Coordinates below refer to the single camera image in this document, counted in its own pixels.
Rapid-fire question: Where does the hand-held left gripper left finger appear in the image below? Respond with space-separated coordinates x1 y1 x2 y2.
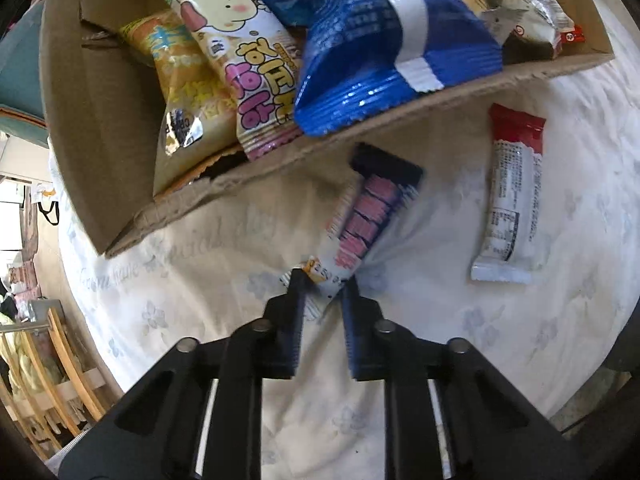
57 267 308 480

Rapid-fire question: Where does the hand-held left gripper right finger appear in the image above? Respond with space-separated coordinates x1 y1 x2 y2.
341 277 588 480

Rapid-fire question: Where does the purple pink snack bar packet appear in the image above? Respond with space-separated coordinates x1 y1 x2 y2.
280 142 426 321

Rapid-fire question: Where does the yellow snack bag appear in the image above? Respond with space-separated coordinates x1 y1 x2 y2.
119 10 241 158

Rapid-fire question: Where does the brown cardboard box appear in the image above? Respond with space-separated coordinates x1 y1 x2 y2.
39 0 615 260

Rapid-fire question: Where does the dark blue snack bag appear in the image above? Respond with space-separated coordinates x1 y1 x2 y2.
247 0 503 138

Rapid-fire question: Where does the white floral duvet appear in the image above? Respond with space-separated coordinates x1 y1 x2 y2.
50 55 640 466

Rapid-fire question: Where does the red white snack bar packet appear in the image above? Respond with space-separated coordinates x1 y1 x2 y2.
470 102 547 286

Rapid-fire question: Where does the wooden chair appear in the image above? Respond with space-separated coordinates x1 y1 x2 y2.
0 305 126 461

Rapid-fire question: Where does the pink cartoon snack bag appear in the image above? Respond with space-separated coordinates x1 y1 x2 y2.
155 0 306 162

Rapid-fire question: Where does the white silver snack packet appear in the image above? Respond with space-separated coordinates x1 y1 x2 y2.
477 0 586 61

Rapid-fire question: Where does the teal cushion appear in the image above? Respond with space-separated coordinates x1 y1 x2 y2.
0 5 51 148

